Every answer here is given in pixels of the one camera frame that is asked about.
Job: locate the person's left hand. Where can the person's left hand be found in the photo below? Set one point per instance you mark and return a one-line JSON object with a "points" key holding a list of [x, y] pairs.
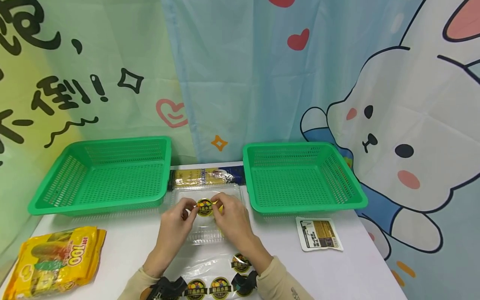
{"points": [[173, 237]]}

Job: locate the person's right hand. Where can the person's right hand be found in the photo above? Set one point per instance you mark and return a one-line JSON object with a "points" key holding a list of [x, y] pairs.
{"points": [[234, 227]]}

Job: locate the person's left index finger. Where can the person's left index finger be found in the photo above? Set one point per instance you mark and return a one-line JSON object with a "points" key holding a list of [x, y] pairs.
{"points": [[185, 203]]}

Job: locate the person's right index finger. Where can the person's right index finger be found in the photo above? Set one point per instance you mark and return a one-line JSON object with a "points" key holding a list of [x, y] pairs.
{"points": [[222, 198]]}

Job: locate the person's left thumb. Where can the person's left thumb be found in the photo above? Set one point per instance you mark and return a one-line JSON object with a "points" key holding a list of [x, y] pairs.
{"points": [[189, 215]]}

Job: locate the person's right thumb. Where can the person's right thumb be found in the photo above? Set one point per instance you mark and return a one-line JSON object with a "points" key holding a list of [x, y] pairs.
{"points": [[219, 211]]}

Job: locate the person's left forearm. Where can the person's left forearm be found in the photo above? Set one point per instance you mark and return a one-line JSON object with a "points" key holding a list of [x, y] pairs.
{"points": [[140, 287]]}

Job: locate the person's right forearm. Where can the person's right forearm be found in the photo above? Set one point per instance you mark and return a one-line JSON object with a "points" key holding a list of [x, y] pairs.
{"points": [[281, 283]]}

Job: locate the clear plastic food container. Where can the clear plastic food container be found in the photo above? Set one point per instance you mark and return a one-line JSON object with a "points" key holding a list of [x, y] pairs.
{"points": [[205, 234]]}

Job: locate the yellow blue noodle packet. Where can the yellow blue noodle packet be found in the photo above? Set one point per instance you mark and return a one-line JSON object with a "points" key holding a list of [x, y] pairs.
{"points": [[210, 177]]}

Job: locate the clear sticker backing sheet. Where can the clear sticker backing sheet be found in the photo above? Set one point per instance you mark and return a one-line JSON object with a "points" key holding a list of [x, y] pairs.
{"points": [[210, 266]]}

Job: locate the green plastic basket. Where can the green plastic basket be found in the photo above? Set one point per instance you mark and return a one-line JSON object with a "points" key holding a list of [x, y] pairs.
{"points": [[296, 183], [112, 179]]}

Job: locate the small white brown packet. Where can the small white brown packet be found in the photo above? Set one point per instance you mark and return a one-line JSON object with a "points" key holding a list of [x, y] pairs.
{"points": [[318, 234]]}

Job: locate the yellow snack packet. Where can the yellow snack packet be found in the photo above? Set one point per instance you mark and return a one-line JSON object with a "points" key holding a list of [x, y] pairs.
{"points": [[52, 262]]}

